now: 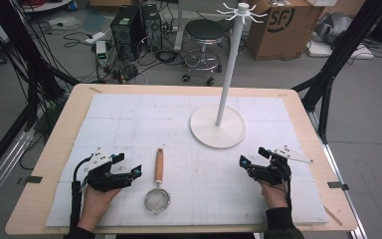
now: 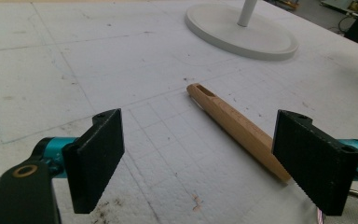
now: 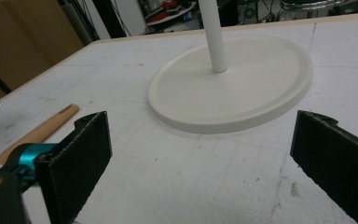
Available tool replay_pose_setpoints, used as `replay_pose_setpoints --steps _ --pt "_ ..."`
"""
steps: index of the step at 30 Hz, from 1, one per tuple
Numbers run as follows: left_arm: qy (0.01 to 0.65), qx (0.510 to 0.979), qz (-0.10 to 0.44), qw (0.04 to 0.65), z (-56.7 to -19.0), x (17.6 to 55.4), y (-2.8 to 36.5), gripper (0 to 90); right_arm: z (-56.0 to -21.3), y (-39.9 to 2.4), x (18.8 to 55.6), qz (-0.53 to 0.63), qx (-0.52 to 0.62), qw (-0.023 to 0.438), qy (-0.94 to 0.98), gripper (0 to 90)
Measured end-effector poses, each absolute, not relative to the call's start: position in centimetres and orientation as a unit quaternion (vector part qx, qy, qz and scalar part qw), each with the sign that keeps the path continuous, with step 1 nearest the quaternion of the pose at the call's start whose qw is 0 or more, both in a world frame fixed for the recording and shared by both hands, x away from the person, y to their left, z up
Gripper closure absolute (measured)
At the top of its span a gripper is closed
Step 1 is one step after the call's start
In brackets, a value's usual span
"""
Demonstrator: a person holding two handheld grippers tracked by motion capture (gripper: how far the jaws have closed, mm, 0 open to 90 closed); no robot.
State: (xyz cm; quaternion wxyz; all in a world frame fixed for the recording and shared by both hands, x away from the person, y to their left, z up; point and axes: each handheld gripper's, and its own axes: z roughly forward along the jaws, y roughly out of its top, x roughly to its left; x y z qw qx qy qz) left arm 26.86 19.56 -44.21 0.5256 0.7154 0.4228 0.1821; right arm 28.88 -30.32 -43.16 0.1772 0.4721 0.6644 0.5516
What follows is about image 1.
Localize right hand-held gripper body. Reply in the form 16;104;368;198
248;145;314;186

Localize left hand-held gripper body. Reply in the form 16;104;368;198
85;147;132;194

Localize wooden handled mesh strainer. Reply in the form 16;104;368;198
144;147;172;216

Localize white hook stand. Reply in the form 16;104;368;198
189;2;269;149

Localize person's right hand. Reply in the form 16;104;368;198
259;179;290;219

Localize person's left hand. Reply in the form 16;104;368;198
77;184;122;233

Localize white grid mat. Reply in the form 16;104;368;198
45;93;330;229

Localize black tape piece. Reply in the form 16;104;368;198
326;180;350;192
16;175;44;186

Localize brown tape strip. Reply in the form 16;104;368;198
322;205;344;228

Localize white device with green display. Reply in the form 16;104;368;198
95;40;109;68

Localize cardboard box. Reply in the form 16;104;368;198
246;0;325;62

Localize white power strip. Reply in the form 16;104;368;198
85;31;107;45

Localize large black computer tower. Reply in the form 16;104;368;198
109;5;144;62

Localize small black computer tower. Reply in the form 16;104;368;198
140;3;164;52

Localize black round stool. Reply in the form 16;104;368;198
181;18;231;88

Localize grey bag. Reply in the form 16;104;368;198
313;11;355;46

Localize white table leg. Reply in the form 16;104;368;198
174;0;186;52

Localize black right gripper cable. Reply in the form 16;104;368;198
282;170;293;213

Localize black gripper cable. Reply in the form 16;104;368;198
282;170;293;213
69;154;93;231

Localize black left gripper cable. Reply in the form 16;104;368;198
69;154;93;231

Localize aluminium rail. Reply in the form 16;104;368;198
0;128;36;218
307;109;370;239

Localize coiled black cable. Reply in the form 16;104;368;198
154;49;181;67

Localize black frame stand with cables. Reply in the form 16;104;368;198
0;0;82;187

